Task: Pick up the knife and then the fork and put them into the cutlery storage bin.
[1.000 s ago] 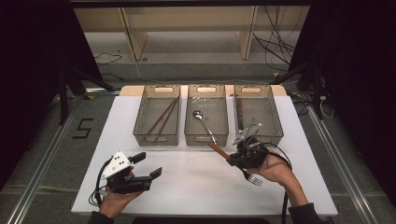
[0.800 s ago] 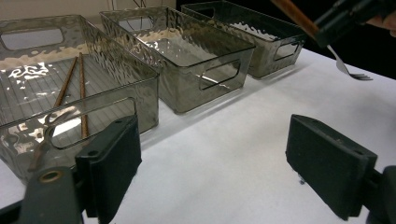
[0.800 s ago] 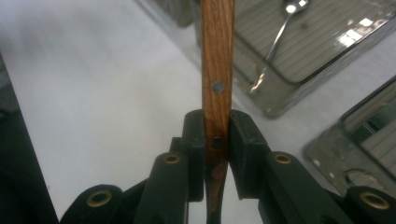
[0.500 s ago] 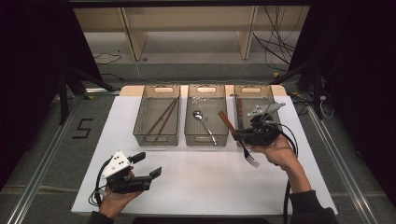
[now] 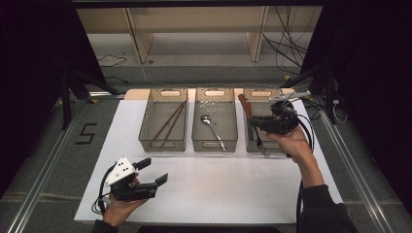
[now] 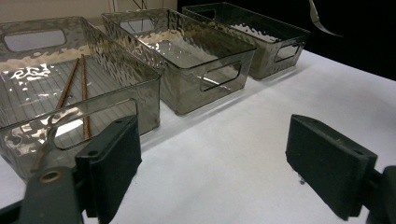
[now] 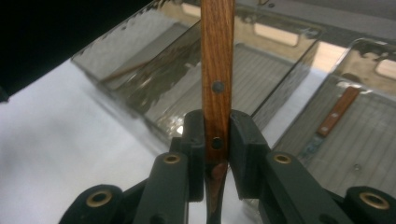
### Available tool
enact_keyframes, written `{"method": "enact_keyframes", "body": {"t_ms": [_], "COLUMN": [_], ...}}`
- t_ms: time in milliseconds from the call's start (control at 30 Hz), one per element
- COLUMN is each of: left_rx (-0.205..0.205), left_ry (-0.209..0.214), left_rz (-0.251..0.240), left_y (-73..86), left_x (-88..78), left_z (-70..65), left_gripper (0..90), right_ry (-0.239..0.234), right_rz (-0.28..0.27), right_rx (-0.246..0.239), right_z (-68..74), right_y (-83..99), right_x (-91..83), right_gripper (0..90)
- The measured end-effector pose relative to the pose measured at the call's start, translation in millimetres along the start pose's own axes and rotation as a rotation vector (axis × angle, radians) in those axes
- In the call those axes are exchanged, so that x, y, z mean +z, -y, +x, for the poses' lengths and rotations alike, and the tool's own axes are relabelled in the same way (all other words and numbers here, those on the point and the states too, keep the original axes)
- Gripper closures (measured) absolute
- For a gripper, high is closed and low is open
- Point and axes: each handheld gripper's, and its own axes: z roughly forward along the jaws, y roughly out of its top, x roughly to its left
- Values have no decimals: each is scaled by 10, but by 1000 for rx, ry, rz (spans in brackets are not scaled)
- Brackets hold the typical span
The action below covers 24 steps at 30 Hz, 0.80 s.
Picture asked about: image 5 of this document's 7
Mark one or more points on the light wooden shelf unit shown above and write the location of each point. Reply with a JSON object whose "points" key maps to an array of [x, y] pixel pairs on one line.
{"points": [[139, 39]]}

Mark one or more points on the smoky clear plastic bin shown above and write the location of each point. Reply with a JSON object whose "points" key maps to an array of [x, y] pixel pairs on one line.
{"points": [[144, 136], [251, 142], [226, 129]]}

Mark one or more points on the black curtain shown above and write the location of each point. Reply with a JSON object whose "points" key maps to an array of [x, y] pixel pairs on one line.
{"points": [[372, 81], [32, 81]]}

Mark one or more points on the black metal stand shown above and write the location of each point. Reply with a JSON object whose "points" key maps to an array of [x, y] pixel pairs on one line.
{"points": [[66, 97], [328, 90]]}

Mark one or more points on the metal spoon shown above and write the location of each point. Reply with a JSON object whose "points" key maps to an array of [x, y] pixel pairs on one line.
{"points": [[206, 119]]}

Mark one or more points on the white table cover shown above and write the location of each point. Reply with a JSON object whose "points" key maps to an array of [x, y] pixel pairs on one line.
{"points": [[210, 187]]}

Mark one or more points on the person's right hand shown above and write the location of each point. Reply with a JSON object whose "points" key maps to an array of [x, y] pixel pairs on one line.
{"points": [[294, 144]]}

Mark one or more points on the person's left hand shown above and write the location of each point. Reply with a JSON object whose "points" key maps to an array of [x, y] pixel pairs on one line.
{"points": [[120, 210]]}

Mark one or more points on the brown wooden chopstick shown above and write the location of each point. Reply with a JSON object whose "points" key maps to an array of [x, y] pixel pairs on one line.
{"points": [[168, 121], [173, 126]]}

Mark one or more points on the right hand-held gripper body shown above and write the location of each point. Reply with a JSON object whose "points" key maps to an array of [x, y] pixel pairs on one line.
{"points": [[283, 121]]}

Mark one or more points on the aluminium floor rail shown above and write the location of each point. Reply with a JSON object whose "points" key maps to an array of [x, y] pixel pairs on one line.
{"points": [[356, 181], [39, 184]]}

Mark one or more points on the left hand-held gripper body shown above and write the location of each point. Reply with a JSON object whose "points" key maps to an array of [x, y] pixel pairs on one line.
{"points": [[124, 186]]}

